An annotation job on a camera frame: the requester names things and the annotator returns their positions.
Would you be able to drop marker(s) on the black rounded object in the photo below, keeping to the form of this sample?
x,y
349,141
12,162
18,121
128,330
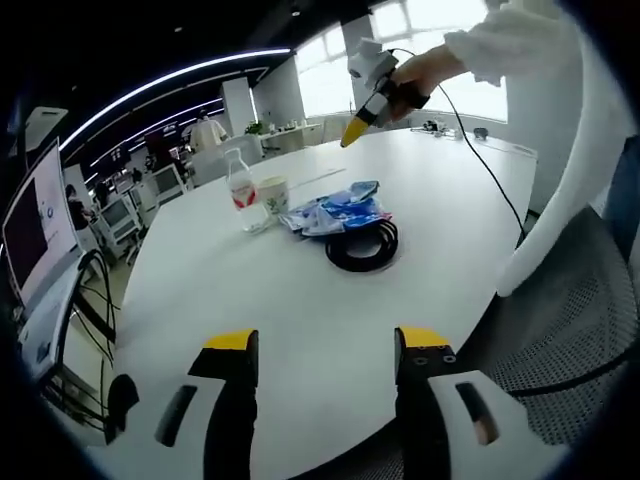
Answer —
x,y
122,405

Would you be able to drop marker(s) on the large window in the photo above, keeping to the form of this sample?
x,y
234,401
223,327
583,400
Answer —
x,y
325,75
450,95

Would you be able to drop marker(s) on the flat white strip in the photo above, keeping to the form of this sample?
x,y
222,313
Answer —
x,y
320,176

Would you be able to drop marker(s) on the green potted plant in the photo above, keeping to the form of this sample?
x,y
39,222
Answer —
x,y
253,128

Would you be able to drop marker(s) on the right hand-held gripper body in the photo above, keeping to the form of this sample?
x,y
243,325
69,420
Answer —
x,y
372,62

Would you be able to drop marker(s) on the computer monitor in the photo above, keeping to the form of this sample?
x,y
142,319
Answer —
x,y
35,225

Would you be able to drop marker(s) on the small black device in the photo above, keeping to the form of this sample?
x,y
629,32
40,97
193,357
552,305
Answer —
x,y
481,133

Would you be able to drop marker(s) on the white table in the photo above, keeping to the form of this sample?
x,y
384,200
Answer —
x,y
310,300

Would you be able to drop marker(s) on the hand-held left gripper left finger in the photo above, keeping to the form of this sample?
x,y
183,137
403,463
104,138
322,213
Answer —
x,y
230,400

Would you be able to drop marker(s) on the person's dark blue clothing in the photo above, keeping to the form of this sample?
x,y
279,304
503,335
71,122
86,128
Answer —
x,y
625,200

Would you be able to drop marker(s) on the blue tissue packet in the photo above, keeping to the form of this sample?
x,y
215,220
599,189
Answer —
x,y
357,202

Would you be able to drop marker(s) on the person's right hand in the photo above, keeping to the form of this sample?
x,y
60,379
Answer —
x,y
425,70

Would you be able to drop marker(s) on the patterned paper cup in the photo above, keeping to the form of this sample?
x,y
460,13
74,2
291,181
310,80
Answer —
x,y
275,200

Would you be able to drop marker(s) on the clear plastic water bottle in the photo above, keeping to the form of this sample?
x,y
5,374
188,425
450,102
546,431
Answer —
x,y
245,195

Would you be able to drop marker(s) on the long ceiling light strip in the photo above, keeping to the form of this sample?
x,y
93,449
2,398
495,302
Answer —
x,y
165,82

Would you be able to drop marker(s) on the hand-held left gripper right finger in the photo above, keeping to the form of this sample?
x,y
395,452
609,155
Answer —
x,y
415,410

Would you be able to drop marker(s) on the white office chair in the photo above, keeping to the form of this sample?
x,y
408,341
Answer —
x,y
169,185
120,220

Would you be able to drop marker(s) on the small items on table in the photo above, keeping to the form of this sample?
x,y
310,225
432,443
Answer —
x,y
435,127

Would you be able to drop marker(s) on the light blue mask packet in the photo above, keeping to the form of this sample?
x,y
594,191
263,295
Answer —
x,y
310,217

